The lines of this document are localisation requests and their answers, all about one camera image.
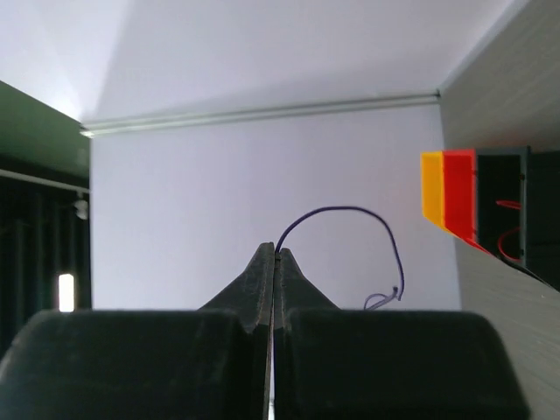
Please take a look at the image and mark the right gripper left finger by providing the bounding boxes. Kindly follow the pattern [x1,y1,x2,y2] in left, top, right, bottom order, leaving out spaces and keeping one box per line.
[201,242,275,419]

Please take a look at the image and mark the red cable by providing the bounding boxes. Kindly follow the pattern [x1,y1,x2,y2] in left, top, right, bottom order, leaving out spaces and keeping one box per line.
[496,199,524,263]

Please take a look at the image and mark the purple cable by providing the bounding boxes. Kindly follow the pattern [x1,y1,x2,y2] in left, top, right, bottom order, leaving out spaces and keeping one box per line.
[274,206,406,312]

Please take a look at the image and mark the black plastic bin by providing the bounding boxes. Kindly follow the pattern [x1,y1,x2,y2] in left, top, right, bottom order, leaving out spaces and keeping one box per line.
[476,146,559,291]

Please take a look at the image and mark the yellow plastic bin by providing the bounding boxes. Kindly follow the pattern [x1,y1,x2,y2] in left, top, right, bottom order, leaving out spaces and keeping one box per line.
[421,150,445,230]

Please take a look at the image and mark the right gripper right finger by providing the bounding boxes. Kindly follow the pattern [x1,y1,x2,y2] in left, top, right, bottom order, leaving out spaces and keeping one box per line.
[273,249,341,419]

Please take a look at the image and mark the red plastic bin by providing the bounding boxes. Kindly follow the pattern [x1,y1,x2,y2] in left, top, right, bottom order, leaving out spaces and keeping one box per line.
[443,149,488,253]

